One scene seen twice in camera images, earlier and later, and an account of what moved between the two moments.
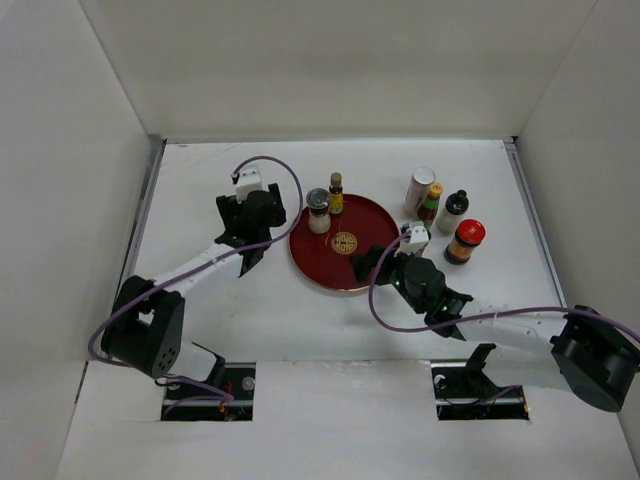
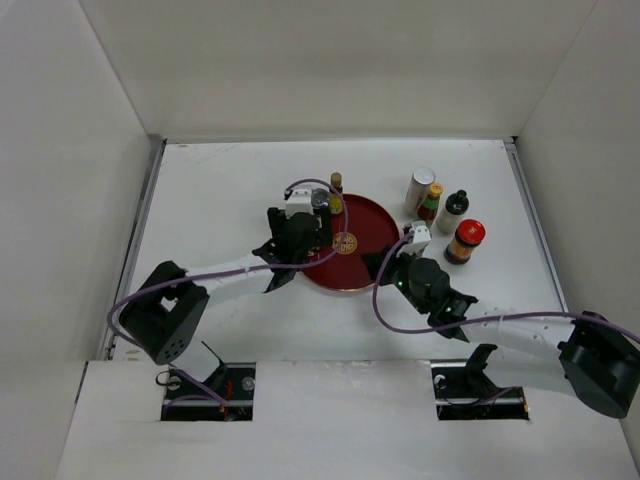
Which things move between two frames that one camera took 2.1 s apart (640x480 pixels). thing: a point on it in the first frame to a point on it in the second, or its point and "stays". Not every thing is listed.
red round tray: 323,260 stays
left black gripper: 232,211 to 322,238
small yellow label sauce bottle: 336,194 stays
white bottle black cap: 449,219 stays
